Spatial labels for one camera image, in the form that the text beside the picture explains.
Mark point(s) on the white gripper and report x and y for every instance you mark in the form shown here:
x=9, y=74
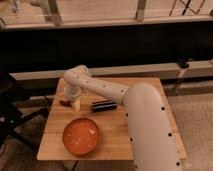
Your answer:
x=72, y=93

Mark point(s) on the red pepper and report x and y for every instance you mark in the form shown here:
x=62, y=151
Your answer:
x=65, y=103

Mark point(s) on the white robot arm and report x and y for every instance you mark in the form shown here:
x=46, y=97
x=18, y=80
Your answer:
x=151, y=136

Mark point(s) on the black rectangular block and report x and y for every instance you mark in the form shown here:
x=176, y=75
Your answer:
x=103, y=106

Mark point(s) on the wooden folding table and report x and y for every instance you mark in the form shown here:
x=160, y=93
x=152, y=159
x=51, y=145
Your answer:
x=113, y=144

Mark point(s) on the orange bowl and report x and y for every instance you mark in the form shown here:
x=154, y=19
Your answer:
x=81, y=136

